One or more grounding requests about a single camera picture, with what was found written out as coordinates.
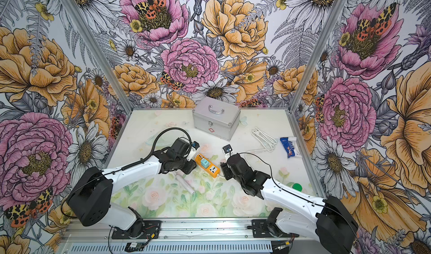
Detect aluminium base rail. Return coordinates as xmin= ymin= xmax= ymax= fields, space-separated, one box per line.
xmin=58 ymin=218 xmax=326 ymax=254

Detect clear green plastic bowl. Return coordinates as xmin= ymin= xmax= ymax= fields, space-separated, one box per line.
xmin=145 ymin=132 xmax=176 ymax=150

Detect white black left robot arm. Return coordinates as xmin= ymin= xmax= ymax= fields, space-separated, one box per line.
xmin=65 ymin=128 xmax=200 ymax=238

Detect white power strip cable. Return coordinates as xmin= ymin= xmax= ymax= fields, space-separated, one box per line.
xmin=244 ymin=126 xmax=278 ymax=154

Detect green capped bottle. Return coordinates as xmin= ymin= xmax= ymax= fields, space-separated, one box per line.
xmin=292 ymin=183 xmax=303 ymax=192

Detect orange power strip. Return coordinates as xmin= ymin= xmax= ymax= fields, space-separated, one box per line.
xmin=195 ymin=154 xmax=220 ymax=178

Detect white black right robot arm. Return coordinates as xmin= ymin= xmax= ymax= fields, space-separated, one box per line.
xmin=221 ymin=154 xmax=359 ymax=254

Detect silver aluminium first aid case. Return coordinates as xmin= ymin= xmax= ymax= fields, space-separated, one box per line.
xmin=192 ymin=97 xmax=241 ymax=141

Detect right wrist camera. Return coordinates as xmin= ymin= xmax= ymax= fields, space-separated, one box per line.
xmin=222 ymin=144 xmax=233 ymax=157

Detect blue snack packet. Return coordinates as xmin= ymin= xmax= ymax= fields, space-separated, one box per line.
xmin=279 ymin=137 xmax=301 ymax=158

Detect white electric toothbrush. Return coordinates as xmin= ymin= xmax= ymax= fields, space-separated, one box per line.
xmin=175 ymin=172 xmax=195 ymax=195

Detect teal USB charger plug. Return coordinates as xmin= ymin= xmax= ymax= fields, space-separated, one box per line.
xmin=200 ymin=159 xmax=210 ymax=169

